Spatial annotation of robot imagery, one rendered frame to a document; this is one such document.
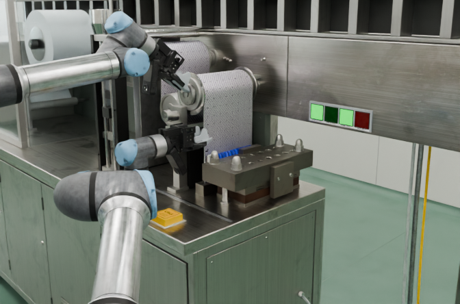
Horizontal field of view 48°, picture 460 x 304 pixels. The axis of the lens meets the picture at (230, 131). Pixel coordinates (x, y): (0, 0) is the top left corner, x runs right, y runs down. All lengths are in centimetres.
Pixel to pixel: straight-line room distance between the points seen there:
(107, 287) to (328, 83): 108
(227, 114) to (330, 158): 303
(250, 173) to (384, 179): 293
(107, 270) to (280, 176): 89
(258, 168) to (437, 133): 56
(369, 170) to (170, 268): 316
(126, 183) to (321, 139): 373
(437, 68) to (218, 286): 91
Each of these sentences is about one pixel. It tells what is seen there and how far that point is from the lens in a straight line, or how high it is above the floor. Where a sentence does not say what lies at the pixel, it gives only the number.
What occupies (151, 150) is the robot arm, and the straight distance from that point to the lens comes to 159.
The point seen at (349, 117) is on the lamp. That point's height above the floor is 119.
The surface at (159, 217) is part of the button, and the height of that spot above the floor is 92.
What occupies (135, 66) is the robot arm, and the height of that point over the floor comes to 139.
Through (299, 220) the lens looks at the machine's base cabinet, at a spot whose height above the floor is 82.
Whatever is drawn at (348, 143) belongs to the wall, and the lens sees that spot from 463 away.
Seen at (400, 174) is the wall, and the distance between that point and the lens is 443.
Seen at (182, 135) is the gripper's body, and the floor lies 114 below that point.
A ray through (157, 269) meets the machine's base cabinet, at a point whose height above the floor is 74.
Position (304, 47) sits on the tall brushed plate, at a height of 140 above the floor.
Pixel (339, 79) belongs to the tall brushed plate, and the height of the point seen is 131.
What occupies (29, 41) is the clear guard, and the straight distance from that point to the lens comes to 252.
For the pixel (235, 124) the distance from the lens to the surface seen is 185.
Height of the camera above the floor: 154
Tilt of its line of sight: 14 degrees down
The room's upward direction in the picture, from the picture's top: straight up
